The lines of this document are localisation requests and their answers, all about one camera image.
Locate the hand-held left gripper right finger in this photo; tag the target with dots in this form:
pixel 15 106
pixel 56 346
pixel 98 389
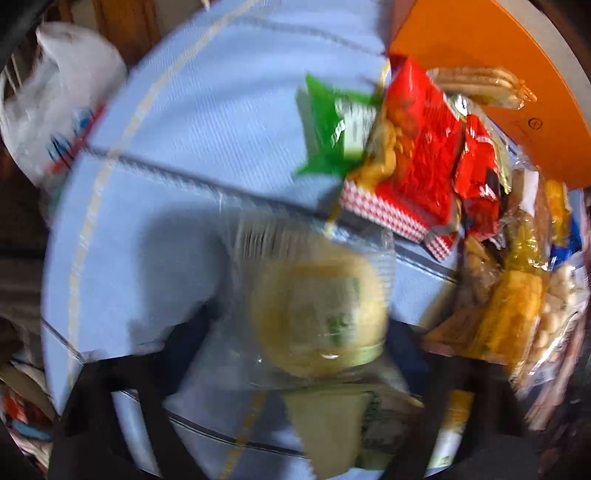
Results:
pixel 407 353

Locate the small red snack packet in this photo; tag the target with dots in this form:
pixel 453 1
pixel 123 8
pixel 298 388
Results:
pixel 478 175

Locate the wooden furniture frame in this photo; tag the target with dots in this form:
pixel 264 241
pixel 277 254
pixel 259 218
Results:
pixel 124 27

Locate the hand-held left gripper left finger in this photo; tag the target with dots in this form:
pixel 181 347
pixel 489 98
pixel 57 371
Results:
pixel 184 341

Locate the orange box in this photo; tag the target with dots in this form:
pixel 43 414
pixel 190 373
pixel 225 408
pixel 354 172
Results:
pixel 485 46

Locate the green snack packet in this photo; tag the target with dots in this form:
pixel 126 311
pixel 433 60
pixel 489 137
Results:
pixel 328 124

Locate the clear packet with yellow pastry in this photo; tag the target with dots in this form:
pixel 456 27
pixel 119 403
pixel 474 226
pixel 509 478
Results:
pixel 318 314

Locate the red packet with checked edge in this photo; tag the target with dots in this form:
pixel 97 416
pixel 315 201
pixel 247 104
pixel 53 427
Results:
pixel 420 152

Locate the clear packet of biscuits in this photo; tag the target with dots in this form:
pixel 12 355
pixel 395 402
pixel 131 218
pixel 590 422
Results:
pixel 480 85

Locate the blue checked tablecloth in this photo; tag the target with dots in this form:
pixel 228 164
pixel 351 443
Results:
pixel 207 138

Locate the colourful paper clutter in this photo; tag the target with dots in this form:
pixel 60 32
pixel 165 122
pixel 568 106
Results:
pixel 23 406

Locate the yellow corn snack bag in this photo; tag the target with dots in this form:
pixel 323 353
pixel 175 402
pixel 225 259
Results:
pixel 517 295

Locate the white plastic bag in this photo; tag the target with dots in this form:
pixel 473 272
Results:
pixel 46 115

